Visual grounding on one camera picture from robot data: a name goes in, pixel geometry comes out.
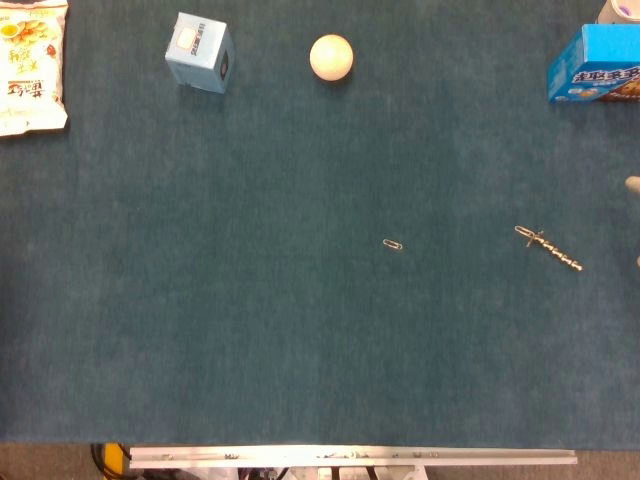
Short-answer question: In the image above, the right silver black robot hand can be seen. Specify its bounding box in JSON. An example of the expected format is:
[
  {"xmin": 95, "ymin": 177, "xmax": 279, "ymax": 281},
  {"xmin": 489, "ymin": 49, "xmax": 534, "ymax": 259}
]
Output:
[{"xmin": 624, "ymin": 175, "xmax": 640, "ymax": 269}]

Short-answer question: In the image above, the white cup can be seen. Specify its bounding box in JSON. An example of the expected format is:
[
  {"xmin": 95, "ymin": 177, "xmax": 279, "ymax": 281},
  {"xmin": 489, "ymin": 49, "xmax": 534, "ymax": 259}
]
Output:
[{"xmin": 597, "ymin": 0, "xmax": 640, "ymax": 25}]

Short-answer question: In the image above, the blue chocolate cookie box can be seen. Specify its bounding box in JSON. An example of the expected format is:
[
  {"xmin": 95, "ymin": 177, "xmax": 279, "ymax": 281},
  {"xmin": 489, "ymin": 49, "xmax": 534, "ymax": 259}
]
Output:
[{"xmin": 546, "ymin": 23, "xmax": 640, "ymax": 105}]

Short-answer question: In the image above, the yellow plastic part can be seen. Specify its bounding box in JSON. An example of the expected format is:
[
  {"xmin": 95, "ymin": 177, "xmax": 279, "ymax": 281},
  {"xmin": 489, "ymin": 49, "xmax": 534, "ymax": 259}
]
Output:
[{"xmin": 103, "ymin": 443, "xmax": 130, "ymax": 474}]

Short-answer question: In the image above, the teal felt table cloth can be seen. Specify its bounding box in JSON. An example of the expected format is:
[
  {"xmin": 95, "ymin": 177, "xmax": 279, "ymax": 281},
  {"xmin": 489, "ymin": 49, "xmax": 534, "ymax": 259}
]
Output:
[{"xmin": 0, "ymin": 0, "xmax": 640, "ymax": 450}]

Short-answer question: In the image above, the white snack bag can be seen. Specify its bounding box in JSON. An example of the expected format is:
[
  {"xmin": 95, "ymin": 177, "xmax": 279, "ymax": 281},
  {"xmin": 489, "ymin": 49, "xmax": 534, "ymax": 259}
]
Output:
[{"xmin": 0, "ymin": 0, "xmax": 70, "ymax": 138}]

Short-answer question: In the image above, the cream white ball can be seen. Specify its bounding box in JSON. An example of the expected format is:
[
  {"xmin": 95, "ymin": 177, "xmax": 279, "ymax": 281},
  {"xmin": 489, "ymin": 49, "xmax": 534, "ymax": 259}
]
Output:
[{"xmin": 308, "ymin": 33, "xmax": 355, "ymax": 82}]

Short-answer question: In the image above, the small light blue carton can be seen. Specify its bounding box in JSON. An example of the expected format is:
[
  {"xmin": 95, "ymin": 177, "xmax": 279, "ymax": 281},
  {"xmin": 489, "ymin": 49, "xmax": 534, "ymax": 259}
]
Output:
[{"xmin": 164, "ymin": 11, "xmax": 236, "ymax": 95}]

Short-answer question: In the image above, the aluminium profile rail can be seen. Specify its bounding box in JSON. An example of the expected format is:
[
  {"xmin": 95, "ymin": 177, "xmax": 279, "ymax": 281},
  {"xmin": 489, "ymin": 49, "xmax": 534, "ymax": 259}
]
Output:
[{"xmin": 128, "ymin": 445, "xmax": 579, "ymax": 470}]

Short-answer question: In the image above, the silver magnetic bead rod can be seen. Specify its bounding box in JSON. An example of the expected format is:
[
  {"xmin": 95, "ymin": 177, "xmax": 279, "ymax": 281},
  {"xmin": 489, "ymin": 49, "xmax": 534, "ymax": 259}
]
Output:
[{"xmin": 534, "ymin": 234, "xmax": 585, "ymax": 272}]

